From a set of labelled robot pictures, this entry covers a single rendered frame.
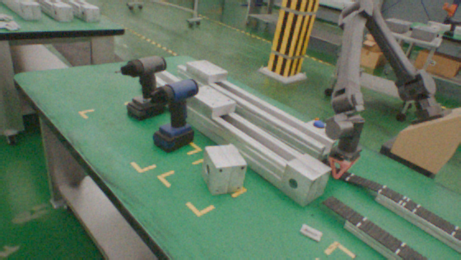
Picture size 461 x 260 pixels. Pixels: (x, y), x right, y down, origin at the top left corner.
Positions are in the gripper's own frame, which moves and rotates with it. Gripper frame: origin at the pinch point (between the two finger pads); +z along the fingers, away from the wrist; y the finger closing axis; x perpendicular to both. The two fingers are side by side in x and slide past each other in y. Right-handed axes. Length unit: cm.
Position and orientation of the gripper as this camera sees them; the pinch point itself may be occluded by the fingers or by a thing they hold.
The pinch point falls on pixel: (339, 173)
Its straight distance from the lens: 112.9
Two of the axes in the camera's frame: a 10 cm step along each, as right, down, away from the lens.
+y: -6.6, 2.5, -7.1
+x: 7.4, 3.5, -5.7
